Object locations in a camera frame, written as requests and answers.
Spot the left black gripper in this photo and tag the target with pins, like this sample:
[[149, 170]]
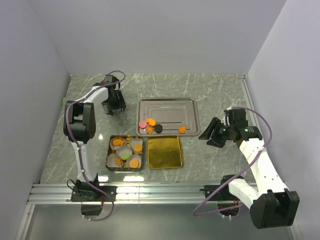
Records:
[[120, 104]]

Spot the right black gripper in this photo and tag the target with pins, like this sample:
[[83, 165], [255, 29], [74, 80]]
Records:
[[215, 124]]

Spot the round orange cookie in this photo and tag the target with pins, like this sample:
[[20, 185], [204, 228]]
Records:
[[137, 148]]

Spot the gold cookie tin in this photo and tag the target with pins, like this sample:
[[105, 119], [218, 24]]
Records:
[[112, 149]]

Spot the green round cookie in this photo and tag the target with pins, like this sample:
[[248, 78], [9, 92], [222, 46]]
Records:
[[125, 156]]

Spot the silver metal tray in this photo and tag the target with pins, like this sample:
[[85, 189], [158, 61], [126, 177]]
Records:
[[171, 113]]

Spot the orange flower cookie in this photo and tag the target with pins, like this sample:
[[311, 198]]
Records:
[[151, 122], [182, 129], [118, 162]]

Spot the gold tin lid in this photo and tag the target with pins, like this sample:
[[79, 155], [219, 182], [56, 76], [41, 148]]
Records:
[[164, 152]]

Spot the round waffle cookie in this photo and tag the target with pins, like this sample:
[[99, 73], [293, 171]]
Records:
[[134, 163]]

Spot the metal tongs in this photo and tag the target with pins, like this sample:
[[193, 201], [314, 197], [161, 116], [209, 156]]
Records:
[[121, 118]]

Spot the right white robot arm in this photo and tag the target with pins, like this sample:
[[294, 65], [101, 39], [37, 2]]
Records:
[[258, 187]]

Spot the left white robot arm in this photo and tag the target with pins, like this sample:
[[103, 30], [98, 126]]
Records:
[[80, 127]]

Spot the pink round cookie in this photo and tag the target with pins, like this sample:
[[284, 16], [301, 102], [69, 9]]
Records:
[[142, 124]]

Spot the orange swirl cookie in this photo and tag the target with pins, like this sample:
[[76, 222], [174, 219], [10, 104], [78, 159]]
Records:
[[149, 130]]

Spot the white paper cup top-right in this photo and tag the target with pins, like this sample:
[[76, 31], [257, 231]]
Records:
[[135, 140]]

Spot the white paper cup centre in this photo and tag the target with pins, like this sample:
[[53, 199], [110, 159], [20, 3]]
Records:
[[124, 149]]

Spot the black round cookie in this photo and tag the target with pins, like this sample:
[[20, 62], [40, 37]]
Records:
[[158, 128]]

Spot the white paper cup bottom-left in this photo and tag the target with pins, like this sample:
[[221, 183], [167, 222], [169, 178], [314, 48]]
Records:
[[110, 161]]

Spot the white paper cup bottom-right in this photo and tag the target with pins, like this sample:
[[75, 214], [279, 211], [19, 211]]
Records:
[[134, 156]]

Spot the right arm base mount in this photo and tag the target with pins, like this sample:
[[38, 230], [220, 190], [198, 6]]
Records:
[[222, 197]]

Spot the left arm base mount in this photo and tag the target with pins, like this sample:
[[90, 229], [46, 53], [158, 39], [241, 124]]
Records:
[[92, 201]]

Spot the aluminium rail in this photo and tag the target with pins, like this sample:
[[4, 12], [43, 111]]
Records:
[[128, 193]]

